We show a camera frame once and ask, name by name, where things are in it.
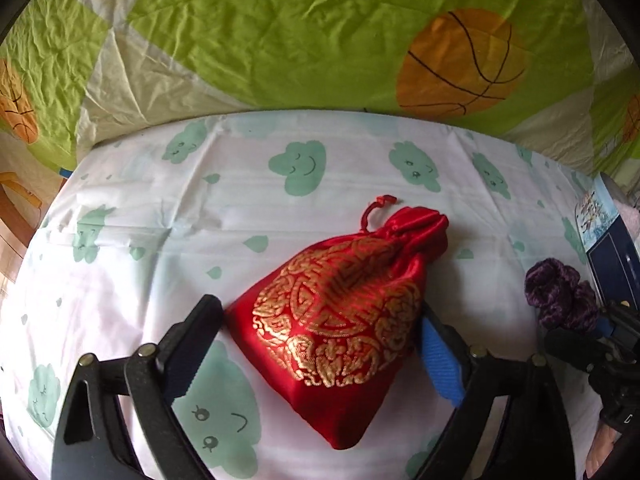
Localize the purple velvet scrunchie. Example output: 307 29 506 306
524 258 599 333

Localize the red gold drawstring pouch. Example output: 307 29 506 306
226 195 449 450

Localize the person's right hand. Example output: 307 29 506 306
585 422 620 479

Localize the round blue metal tin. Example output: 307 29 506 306
575 172 639 311

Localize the cloud print bed sheet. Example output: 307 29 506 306
1 112 591 479

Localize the green basketball print sheet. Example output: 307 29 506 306
1 0 639 185

